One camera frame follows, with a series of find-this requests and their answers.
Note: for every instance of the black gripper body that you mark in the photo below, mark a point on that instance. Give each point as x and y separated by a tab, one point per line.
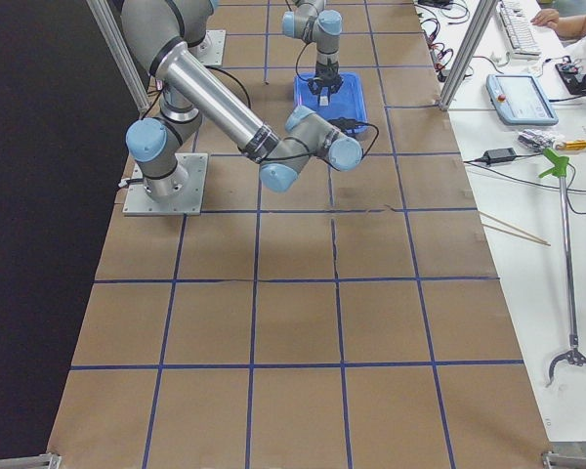
326	74

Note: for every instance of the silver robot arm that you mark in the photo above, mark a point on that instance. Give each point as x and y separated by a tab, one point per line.
313	23
160	35

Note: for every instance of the blue plastic tray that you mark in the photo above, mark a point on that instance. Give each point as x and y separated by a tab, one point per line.
347	102

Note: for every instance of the person's hand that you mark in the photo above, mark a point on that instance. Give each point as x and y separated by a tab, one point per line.
546	18

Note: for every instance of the black power brick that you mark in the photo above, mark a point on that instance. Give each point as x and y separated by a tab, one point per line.
495	156

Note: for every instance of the teach pendant tablet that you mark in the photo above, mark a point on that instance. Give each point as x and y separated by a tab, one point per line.
520	100

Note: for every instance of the white keyboard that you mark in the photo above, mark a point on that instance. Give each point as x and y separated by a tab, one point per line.
516	30

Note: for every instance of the wooden chopsticks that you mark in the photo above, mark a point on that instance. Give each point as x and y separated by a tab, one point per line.
494	223

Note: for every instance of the yellow utility knife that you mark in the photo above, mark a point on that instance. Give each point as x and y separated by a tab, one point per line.
575	145

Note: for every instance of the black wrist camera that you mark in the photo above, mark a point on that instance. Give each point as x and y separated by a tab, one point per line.
348	125

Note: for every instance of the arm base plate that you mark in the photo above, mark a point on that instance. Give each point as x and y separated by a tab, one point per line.
180	193
211	50

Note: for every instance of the aluminium frame post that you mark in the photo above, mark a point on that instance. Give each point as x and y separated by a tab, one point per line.
474	33

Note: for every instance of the green handled reacher grabber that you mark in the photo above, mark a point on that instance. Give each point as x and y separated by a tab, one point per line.
572	356

